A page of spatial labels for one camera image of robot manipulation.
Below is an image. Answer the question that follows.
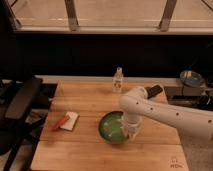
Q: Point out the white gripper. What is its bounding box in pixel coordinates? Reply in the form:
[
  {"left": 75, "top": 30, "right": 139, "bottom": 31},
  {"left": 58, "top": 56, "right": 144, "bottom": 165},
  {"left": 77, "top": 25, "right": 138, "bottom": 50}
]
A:
[{"left": 121, "top": 112, "right": 142, "bottom": 140}]

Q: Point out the green ceramic bowl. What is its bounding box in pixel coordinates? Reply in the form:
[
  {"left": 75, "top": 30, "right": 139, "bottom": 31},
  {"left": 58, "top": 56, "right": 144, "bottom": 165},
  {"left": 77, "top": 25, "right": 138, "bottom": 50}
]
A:
[{"left": 98, "top": 111, "right": 129, "bottom": 144}]

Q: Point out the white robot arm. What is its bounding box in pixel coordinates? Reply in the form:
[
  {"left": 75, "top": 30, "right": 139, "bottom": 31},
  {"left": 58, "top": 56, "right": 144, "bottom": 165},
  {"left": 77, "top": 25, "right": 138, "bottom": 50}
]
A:
[{"left": 119, "top": 86, "right": 213, "bottom": 140}]

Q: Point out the black rectangular device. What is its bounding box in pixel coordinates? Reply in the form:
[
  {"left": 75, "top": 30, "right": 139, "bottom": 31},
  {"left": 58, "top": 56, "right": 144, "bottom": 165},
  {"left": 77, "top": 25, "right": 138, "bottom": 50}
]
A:
[{"left": 147, "top": 85, "right": 163, "bottom": 98}]

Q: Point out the clear plastic bottle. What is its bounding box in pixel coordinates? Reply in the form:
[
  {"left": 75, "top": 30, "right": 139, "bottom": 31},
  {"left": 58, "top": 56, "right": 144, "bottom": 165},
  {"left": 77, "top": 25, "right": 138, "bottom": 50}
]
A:
[{"left": 113, "top": 67, "right": 123, "bottom": 93}]

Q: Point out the white sponge block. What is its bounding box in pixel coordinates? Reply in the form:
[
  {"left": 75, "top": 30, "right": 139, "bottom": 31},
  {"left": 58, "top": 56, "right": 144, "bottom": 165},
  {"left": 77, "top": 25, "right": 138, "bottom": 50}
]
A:
[{"left": 61, "top": 112, "right": 79, "bottom": 131}]

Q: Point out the round metal tin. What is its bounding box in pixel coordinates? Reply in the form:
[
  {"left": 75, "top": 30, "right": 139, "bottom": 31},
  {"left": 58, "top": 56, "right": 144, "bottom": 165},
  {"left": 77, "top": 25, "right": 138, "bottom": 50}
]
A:
[{"left": 180, "top": 70, "right": 204, "bottom": 87}]

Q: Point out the black office chair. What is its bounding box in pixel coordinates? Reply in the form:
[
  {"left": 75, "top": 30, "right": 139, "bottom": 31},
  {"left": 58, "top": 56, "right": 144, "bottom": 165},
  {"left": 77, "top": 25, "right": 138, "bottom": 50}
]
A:
[{"left": 0, "top": 77, "right": 46, "bottom": 171}]

